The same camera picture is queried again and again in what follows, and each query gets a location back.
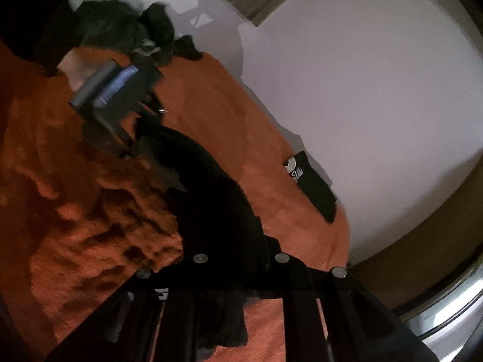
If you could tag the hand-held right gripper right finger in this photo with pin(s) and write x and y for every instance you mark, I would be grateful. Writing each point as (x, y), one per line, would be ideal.
(302, 309)

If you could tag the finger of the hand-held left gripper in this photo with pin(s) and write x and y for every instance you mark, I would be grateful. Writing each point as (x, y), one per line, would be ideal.
(145, 86)

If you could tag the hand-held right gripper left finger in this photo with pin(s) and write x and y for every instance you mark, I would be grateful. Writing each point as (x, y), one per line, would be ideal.
(173, 309)

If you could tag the black paisley print cloth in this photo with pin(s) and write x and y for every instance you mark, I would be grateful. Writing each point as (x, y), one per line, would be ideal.
(219, 211)

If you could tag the person's left forearm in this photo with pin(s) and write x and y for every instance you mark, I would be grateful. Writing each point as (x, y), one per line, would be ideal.
(77, 69)

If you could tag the pile of dark clothes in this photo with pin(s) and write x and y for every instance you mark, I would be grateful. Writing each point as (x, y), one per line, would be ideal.
(109, 22)

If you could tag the orange blanket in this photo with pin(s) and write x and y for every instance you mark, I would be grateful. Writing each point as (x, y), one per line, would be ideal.
(226, 101)

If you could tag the folded black garment white print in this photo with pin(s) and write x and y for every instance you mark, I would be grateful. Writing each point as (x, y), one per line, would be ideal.
(317, 188)

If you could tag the brown wooden wardrobe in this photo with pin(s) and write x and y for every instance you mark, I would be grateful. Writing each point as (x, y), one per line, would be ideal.
(415, 249)

